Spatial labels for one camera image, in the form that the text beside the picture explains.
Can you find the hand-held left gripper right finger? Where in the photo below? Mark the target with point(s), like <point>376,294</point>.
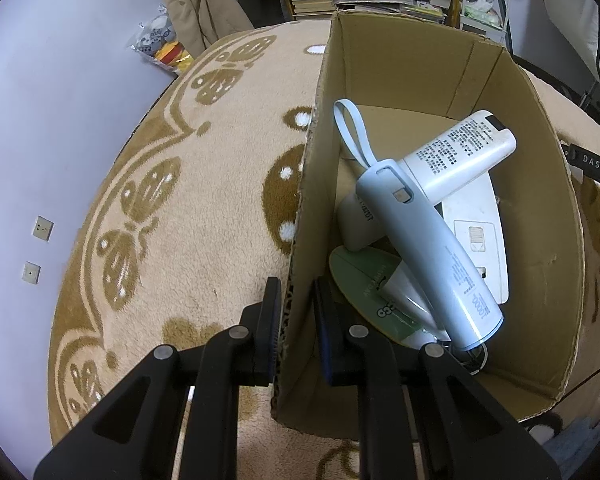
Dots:
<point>325,340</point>

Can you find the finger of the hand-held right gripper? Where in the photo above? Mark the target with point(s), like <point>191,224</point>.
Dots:
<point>590,162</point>

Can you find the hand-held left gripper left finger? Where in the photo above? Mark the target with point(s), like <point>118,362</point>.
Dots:
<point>272,330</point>

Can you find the green oval board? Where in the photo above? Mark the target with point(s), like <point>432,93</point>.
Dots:
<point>360,275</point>

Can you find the white power bank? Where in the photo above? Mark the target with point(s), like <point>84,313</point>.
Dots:
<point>460,155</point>

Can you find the cardboard box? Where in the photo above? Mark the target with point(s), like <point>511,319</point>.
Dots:
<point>405,60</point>

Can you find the blue-grey trouser leg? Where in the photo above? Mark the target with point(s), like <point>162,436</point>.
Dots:
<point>570,437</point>

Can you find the green tissue pack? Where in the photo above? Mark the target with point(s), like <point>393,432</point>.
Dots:
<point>480,17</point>

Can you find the plastic bag of toys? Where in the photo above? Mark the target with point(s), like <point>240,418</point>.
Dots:
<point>157,35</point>

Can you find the beige coat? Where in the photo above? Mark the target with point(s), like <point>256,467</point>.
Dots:
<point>200,5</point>

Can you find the white wall socket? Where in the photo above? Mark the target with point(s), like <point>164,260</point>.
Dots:
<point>43,228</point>
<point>31,272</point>

